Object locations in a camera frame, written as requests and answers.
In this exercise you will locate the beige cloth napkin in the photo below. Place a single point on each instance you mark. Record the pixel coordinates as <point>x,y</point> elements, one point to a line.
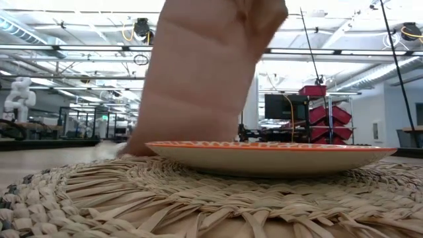
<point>198,82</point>

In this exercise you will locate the orange patterned plate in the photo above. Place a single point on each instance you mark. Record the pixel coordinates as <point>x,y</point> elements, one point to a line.
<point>264,162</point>

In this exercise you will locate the round woven straw placemat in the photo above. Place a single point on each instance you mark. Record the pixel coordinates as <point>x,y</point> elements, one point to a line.
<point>165,205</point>

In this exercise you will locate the black background workstation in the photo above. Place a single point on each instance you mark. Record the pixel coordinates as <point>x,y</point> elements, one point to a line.
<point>264,134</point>

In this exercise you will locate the black monitor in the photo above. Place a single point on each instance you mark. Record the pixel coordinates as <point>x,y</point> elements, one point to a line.
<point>284,105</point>

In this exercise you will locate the red flat crate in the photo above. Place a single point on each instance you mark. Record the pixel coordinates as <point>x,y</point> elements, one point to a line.
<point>312,91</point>

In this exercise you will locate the red tilted storage bin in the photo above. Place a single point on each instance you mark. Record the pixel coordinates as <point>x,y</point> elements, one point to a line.
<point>343,133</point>
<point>342,115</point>
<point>319,115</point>
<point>320,133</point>

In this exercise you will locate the metal shelf rack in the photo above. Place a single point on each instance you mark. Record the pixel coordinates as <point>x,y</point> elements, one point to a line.
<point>330,115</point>

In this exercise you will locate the ceiling light strip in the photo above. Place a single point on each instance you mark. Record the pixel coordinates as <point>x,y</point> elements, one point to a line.
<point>363,52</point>
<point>82,89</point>
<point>92,48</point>

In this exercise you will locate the brown background table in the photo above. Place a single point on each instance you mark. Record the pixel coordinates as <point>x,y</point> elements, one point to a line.
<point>39,128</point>

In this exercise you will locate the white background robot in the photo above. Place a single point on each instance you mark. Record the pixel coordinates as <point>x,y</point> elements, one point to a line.
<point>21,99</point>

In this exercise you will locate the black slanted pole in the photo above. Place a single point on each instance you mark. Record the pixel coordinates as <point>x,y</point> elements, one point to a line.
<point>396,66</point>

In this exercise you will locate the grey chair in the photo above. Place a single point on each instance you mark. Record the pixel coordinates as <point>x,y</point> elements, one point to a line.
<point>406,139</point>

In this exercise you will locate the wooden background desk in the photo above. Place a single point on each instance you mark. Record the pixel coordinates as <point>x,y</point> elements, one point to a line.
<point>414,129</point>

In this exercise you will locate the black workstation frame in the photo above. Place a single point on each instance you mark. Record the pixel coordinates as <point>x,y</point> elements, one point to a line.
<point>60,122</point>

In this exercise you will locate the black aluminium table frame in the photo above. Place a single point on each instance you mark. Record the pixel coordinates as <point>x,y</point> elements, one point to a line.
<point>49,144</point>

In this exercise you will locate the white wall panel box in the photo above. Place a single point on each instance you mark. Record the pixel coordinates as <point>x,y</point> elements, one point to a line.
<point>376,131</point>

